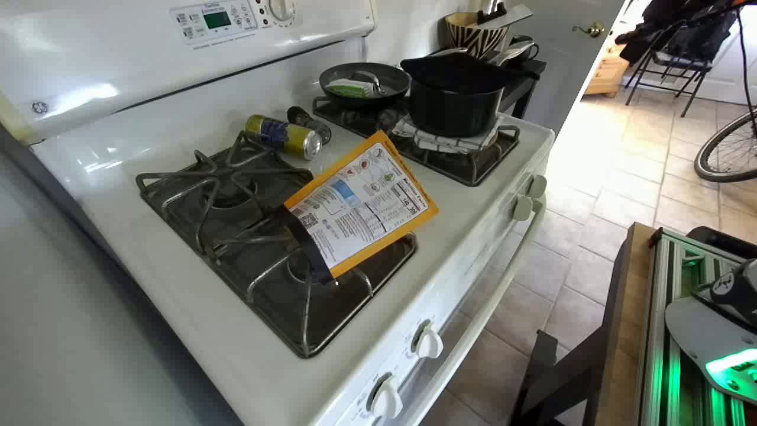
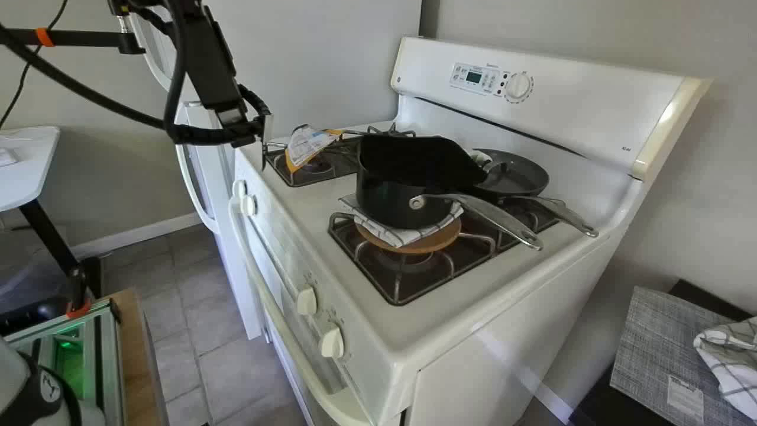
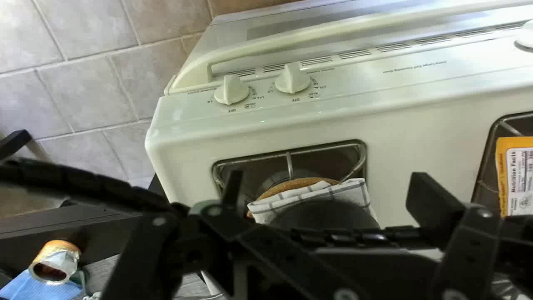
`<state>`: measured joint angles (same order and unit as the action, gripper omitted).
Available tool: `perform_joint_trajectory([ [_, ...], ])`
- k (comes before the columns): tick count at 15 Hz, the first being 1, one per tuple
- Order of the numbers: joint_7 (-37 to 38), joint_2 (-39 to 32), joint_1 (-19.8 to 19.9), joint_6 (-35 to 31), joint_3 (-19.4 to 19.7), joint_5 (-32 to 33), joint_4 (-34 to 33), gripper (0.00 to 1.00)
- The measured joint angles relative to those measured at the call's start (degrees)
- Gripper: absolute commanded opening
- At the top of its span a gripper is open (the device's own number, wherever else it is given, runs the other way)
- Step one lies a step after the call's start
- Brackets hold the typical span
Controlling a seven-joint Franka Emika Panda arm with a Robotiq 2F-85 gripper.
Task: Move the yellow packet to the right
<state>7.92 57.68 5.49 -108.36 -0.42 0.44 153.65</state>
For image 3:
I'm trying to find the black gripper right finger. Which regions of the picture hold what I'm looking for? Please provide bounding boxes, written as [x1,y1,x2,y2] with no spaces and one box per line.
[407,171,533,300]

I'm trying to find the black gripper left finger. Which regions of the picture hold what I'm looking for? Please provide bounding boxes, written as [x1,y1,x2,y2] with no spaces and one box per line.
[102,171,367,300]

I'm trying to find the left burner grate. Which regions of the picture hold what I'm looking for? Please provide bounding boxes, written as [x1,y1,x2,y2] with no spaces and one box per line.
[471,111,533,216]

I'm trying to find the burner grate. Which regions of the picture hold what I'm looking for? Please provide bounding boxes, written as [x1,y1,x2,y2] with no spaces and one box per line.
[212,140,368,201]
[471,111,533,216]

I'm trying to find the right burner grate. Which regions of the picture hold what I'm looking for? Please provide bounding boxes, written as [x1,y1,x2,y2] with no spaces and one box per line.
[212,140,368,201]

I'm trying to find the blue cloth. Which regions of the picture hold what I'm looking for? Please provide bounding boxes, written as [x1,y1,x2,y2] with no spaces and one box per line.
[0,270,85,300]

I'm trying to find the black cooking pot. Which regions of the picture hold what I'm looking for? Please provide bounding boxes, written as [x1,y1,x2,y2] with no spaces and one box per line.
[262,200,378,230]

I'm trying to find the white stove knob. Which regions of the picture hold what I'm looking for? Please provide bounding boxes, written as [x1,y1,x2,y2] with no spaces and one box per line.
[213,75,250,105]
[275,61,312,95]

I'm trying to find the black spiral wrapped cable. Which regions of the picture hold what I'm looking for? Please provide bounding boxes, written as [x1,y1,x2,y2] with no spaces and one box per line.
[0,156,190,215]

